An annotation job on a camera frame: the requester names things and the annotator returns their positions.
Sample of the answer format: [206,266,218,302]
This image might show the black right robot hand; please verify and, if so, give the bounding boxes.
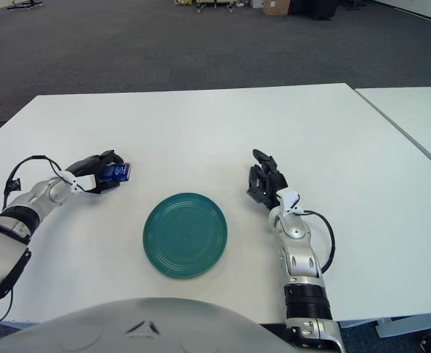
[246,149,289,209]

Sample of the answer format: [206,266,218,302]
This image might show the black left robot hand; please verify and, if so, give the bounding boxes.
[66,149,125,195]

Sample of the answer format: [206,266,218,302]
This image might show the blue gum box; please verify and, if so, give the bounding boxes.
[100,163,132,183]

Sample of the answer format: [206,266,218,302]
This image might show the green round plate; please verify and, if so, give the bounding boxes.
[143,192,229,280]

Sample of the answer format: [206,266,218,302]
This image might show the black floor stand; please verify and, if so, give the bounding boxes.
[7,0,43,9]

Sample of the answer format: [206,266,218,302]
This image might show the grey robot torso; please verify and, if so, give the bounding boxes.
[0,296,293,353]

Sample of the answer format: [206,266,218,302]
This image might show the brown cardboard box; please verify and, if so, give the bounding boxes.
[262,0,289,16]

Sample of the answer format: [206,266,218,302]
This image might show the black cabinet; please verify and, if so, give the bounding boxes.
[288,0,338,20]

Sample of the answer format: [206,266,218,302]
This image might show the black chair bases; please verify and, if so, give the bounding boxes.
[196,0,246,10]

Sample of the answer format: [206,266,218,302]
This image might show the white table foot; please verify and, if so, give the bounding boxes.
[375,312,431,338]

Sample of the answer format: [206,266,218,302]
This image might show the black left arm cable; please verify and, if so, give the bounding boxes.
[2,155,74,207]

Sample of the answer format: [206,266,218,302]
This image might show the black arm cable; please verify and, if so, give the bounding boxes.
[2,155,74,207]
[298,209,336,275]

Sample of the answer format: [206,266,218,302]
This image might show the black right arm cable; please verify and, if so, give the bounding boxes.
[298,209,336,275]

